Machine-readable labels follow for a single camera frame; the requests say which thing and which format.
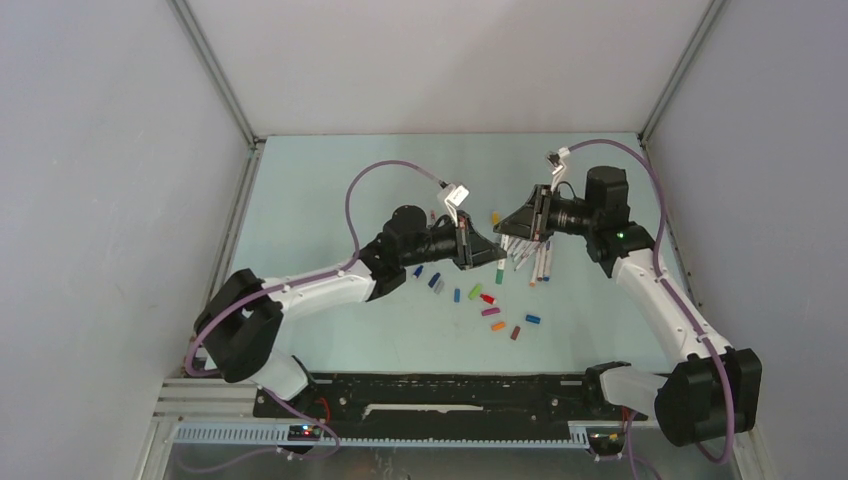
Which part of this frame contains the orange cap marker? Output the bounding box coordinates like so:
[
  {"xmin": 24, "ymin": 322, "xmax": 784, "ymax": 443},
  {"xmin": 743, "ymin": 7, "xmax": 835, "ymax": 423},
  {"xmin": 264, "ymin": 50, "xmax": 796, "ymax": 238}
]
[{"xmin": 529, "ymin": 243, "xmax": 544, "ymax": 287}]

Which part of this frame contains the dark red cap marker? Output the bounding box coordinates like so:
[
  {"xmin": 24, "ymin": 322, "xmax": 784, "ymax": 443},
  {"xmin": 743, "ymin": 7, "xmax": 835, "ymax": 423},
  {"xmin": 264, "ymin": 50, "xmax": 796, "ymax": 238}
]
[{"xmin": 537, "ymin": 243, "xmax": 546, "ymax": 283}]

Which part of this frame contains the blue cap white marker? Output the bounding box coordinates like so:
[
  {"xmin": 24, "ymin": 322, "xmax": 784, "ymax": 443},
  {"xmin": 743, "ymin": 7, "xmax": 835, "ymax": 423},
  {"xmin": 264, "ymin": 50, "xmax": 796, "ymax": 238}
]
[{"xmin": 541, "ymin": 239, "xmax": 553, "ymax": 282}]

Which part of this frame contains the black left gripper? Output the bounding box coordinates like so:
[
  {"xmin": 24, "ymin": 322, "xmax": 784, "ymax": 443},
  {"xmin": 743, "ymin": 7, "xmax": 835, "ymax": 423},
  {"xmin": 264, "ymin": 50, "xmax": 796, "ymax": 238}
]
[{"xmin": 400, "ymin": 210, "xmax": 505, "ymax": 270}]

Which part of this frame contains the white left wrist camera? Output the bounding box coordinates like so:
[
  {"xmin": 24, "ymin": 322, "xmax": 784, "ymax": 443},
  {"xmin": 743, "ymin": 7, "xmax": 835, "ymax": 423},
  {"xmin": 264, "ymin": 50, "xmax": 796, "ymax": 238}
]
[{"xmin": 437, "ymin": 183, "xmax": 470, "ymax": 226}]

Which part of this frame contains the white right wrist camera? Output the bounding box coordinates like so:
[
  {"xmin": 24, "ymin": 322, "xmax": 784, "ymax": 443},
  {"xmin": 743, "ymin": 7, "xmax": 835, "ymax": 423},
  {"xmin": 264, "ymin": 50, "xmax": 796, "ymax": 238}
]
[{"xmin": 545, "ymin": 147, "xmax": 571, "ymax": 190}]

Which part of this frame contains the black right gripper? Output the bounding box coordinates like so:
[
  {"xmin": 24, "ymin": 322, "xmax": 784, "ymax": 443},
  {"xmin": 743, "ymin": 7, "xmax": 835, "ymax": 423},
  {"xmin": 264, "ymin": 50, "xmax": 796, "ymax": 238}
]
[{"xmin": 494, "ymin": 185, "xmax": 598, "ymax": 243}]

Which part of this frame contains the green cap white marker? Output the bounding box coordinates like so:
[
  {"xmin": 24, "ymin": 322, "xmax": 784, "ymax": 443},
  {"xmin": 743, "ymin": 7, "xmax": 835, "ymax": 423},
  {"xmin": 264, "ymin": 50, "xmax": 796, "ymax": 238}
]
[{"xmin": 495, "ymin": 247, "xmax": 508, "ymax": 285}]

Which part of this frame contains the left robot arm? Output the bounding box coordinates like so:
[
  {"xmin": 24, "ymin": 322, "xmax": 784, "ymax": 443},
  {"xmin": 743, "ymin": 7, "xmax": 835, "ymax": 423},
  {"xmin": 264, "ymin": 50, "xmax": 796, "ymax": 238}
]
[{"xmin": 194, "ymin": 205, "xmax": 506, "ymax": 417}]

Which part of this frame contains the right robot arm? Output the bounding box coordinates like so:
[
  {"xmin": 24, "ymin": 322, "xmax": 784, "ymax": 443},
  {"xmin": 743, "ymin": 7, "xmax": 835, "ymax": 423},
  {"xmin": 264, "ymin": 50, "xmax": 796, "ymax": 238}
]
[{"xmin": 494, "ymin": 166, "xmax": 762, "ymax": 447}]

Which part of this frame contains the grey cable duct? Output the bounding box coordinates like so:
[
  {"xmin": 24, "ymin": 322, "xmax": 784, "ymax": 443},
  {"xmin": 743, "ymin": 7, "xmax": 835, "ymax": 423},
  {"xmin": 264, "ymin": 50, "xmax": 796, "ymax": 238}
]
[{"xmin": 172, "ymin": 423, "xmax": 602, "ymax": 449}]

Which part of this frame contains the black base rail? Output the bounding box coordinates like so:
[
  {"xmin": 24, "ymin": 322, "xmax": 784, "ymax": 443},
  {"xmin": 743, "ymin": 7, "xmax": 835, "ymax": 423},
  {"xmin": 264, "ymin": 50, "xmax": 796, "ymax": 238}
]
[{"xmin": 289, "ymin": 373, "xmax": 625, "ymax": 440}]

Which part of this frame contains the dark blue pen cap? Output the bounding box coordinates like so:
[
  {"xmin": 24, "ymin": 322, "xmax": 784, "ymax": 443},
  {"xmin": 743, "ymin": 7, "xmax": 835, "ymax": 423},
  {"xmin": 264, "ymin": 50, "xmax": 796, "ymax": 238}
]
[{"xmin": 428, "ymin": 272, "xmax": 441, "ymax": 288}]

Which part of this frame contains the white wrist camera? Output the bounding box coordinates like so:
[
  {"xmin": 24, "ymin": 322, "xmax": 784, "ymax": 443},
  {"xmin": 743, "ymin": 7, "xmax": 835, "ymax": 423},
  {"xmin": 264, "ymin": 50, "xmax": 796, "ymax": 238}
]
[
  {"xmin": 437, "ymin": 183, "xmax": 470, "ymax": 226},
  {"xmin": 545, "ymin": 147, "xmax": 571, "ymax": 190}
]

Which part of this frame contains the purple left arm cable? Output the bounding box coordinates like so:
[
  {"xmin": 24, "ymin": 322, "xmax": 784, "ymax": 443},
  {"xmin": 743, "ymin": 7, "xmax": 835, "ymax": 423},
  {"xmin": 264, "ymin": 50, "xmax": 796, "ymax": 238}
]
[{"xmin": 184, "ymin": 160, "xmax": 452, "ymax": 462}]

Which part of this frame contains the purple cap marker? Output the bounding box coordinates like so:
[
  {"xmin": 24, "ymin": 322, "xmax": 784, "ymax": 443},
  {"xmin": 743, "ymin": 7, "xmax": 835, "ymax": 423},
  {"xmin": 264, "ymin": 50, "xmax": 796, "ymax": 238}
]
[{"xmin": 514, "ymin": 242, "xmax": 539, "ymax": 271}]

